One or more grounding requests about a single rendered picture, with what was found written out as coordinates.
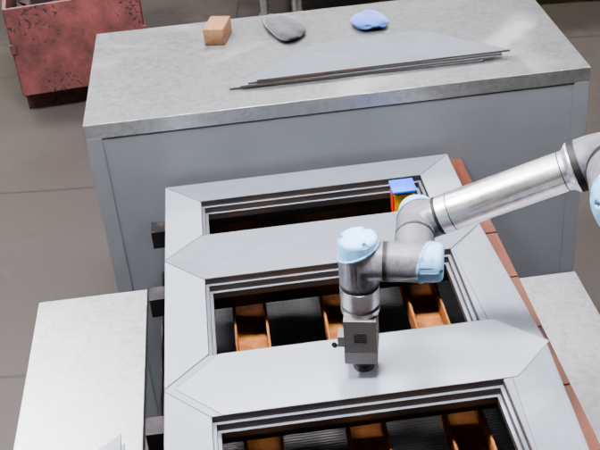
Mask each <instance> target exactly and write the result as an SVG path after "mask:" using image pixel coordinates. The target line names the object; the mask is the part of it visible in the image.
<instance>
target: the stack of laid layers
mask: <svg viewBox="0 0 600 450"><path fill-rule="evenodd" d="M408 178H412V179H413V182H414V184H415V186H416V189H417V192H415V193H414V194H415V195H424V196H427V197H429V195H428V192H427V190H426V188H425V186H424V183H423V181H422V179H421V175H419V176H411V177H403V178H396V179H408ZM389 180H394V179H383V180H374V181H367V182H360V183H352V184H345V185H337V186H330V187H316V188H308V189H301V190H293V191H286V192H278V193H270V194H263V195H256V196H241V197H234V198H227V199H220V200H212V201H204V202H201V208H202V226H203V235H209V234H210V225H209V220H213V219H220V218H228V217H236V216H243V215H250V214H257V213H272V212H279V211H286V210H294V209H301V208H309V207H316V206H323V205H331V204H345V203H352V202H360V201H367V200H375V199H382V198H390V186H389V184H388V181H389ZM469 233H470V232H469ZM469 233H468V234H469ZM468 234H467V235H468ZM467 235H466V236H467ZM466 236H465V237H466ZM465 237H464V238H465ZM462 240H463V239H461V240H460V241H459V242H458V243H457V244H456V245H455V246H454V247H452V248H451V249H445V257H444V270H446V273H447V276H448V278H449V280H450V282H451V285H452V287H453V290H454V293H455V296H456V298H457V301H458V303H459V305H460V308H461V310H462V314H463V317H464V319H465V321H466V322H467V321H480V320H486V319H487V317H486V315H485V314H484V312H483V310H482V308H481V306H480V304H479V301H478V299H477V297H476V296H475V294H474V292H473V290H472V288H471V285H470V283H469V281H468V280H467V278H466V276H465V274H464V272H463V269H462V267H461V265H460V264H459V262H458V260H457V258H456V256H455V254H454V251H453V250H454V249H455V247H456V246H457V245H458V244H459V243H460V242H461V241H462ZM337 283H339V275H338V262H337V263H330V264H323V265H315V266H308V267H301V268H294V269H286V270H279V271H266V272H258V273H251V274H244V275H237V276H228V277H221V278H214V279H205V298H206V316H207V334H208V352H209V354H208V355H207V356H206V357H205V358H204V359H203V360H201V361H200V362H199V363H197V364H196V365H195V366H194V367H192V368H191V369H190V370H189V371H187V372H186V373H185V374H184V375H182V376H181V377H180V378H179V379H177V380H176V381H175V382H173V383H172V384H171V385H170V386H168V387H167V388H166V389H164V392H165V393H167V394H169V395H171V396H174V397H175V398H177V399H179V400H180V401H182V402H184V403H185V404H188V405H190V406H192V407H194V408H195V409H197V410H198V411H200V412H202V413H204V414H206V415H208V416H210V417H212V441H213V450H223V445H222V440H223V439H225V438H238V437H245V436H252V435H259V434H266V433H272V432H280V431H286V430H293V429H306V428H313V427H320V426H327V425H333V424H340V423H347V422H354V421H367V420H374V419H380V418H387V417H394V416H401V415H408V414H415V413H427V412H434V411H441V410H448V409H455V408H462V407H469V406H475V405H483V404H495V403H498V406H499V409H500V411H501V414H502V415H503V418H504V422H505V425H506V427H507V429H508V431H509V434H510V436H511V439H512V442H513V445H514V447H515V450H537V449H536V446H535V443H534V440H533V437H532V435H531V433H530V430H529V425H528V423H527V420H526V417H525V414H524V411H523V409H522V406H521V401H520V398H519V396H518V393H517V391H516V388H515V386H514V383H513V378H506V379H494V380H487V381H481V382H474V383H467V384H461V385H453V386H446V387H434V388H426V389H420V390H413V391H405V392H399V393H392V394H385V395H378V396H365V397H358V398H351V399H344V400H337V401H330V402H323V403H317V404H303V405H297V406H289V407H283V408H276V409H269V410H262V411H255V412H242V413H235V414H228V415H221V414H219V413H217V412H216V411H214V410H212V409H210V408H208V407H206V406H205V405H203V404H200V403H198V402H197V401H196V400H194V399H192V398H190V397H188V396H186V395H184V394H182V393H180V392H179V391H177V390H176V388H177V387H178V386H179V385H181V384H182V383H183V382H184V381H186V380H187V379H188V378H190V377H191V376H192V375H193V374H194V373H196V372H197V371H198V370H200V369H201V368H202V367H203V366H205V365H206V364H207V363H208V362H209V361H211V359H213V358H214V357H215V356H216V355H217V343H216V328H215V313H214V299H216V298H223V297H231V296H244V295H252V294H259V293H266V292H273V291H280V290H288V289H295V288H308V287H316V286H323V285H330V284H337Z"/></svg>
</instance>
